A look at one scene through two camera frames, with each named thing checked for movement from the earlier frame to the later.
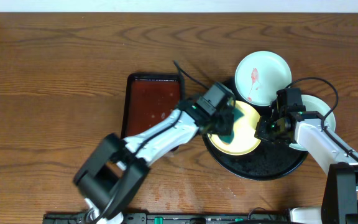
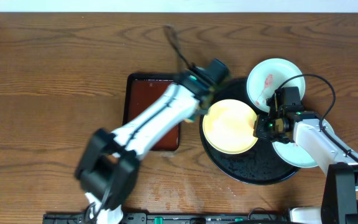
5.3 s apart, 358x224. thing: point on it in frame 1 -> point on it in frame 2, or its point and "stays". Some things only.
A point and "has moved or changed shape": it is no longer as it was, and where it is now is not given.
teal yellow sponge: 227,139 has moved or changed shape
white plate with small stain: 314,103 -> 290,153
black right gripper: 261,132 stays
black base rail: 146,218 stays
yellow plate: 245,140 stays
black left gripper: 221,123 -> 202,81
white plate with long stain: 260,75 has moved or changed shape
